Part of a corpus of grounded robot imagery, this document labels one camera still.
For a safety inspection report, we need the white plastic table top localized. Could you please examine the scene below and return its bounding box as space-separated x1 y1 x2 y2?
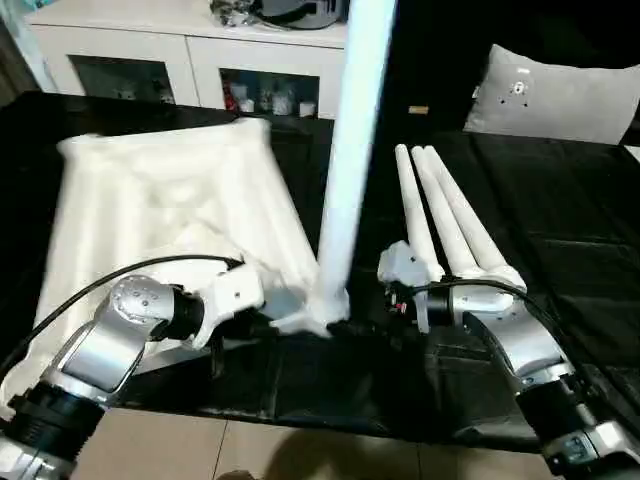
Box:
0 116 352 422

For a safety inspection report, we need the white plastic table leg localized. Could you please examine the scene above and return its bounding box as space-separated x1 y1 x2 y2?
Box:
410 145 482 277
423 144 530 295
393 143 447 282
313 0 400 329

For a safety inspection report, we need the black table mat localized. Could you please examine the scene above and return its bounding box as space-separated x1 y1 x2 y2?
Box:
0 89 640 449

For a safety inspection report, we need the grey pillow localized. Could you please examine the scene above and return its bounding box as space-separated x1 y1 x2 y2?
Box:
462 43 640 148

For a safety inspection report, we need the white glass-door cabinet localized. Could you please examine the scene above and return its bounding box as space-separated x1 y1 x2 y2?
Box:
23 10 350 122

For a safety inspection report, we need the grey pot on cabinet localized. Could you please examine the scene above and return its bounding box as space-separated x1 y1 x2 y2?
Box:
258 0 352 31

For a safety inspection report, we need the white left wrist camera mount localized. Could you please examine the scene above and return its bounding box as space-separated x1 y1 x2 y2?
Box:
191 263 267 350

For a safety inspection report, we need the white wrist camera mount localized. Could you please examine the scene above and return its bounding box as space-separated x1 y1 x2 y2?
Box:
377 239 437 335
191 263 267 350

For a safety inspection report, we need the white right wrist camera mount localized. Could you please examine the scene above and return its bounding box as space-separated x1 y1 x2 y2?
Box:
377 239 437 335

